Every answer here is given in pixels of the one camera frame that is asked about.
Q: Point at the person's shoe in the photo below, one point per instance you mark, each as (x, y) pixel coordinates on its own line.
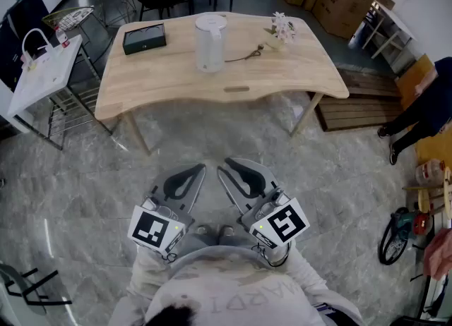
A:
(226, 230)
(203, 230)

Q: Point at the pink flowers in white pot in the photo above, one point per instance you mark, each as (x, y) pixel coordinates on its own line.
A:
(280, 31)

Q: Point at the clear bottle with red label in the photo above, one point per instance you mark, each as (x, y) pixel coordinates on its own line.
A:
(62, 37)

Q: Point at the white electric kettle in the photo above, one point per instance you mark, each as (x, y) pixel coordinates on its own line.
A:
(210, 40)

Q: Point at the person's grey trousers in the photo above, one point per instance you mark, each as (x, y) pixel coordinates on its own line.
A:
(197, 241)

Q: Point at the light wooden table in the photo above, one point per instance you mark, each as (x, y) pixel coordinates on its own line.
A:
(169, 77)

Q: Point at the white arched faucet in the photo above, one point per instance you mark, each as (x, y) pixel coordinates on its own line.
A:
(28, 37)

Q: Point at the clear plastic jug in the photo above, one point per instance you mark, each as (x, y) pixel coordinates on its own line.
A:
(429, 173)

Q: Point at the black metal frame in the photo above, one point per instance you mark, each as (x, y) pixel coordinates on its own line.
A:
(429, 300)

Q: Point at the green and red power tool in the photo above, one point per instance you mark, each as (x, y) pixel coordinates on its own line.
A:
(411, 224)

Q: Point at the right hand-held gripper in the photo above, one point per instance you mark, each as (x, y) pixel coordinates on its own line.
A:
(282, 224)

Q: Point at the person's white sweatshirt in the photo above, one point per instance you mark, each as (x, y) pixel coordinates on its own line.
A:
(240, 293)

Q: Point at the dark wooden pallet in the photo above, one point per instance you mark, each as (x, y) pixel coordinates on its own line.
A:
(360, 106)

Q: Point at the black metal stand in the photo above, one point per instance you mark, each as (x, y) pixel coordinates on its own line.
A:
(31, 294)

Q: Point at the person's right forearm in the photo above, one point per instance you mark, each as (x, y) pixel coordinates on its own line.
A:
(303, 271)

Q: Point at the person's right shoe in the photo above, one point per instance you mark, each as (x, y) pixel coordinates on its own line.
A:
(226, 230)

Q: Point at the white side table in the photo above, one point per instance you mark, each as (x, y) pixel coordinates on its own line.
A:
(42, 74)

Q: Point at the yellow floor mat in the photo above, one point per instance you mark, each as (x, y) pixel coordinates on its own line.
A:
(411, 77)

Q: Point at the dark green box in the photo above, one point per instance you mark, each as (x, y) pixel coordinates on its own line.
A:
(144, 39)

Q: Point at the white desk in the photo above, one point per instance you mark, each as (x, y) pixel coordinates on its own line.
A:
(395, 17)

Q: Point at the black board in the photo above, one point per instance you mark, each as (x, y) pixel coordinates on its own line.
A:
(21, 24)

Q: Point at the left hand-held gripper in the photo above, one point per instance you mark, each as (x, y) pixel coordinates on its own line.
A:
(155, 229)

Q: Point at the person's left shoe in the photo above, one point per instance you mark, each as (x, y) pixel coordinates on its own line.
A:
(203, 230)

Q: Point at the person's left forearm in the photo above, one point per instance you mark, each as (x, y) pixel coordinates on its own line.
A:
(148, 271)

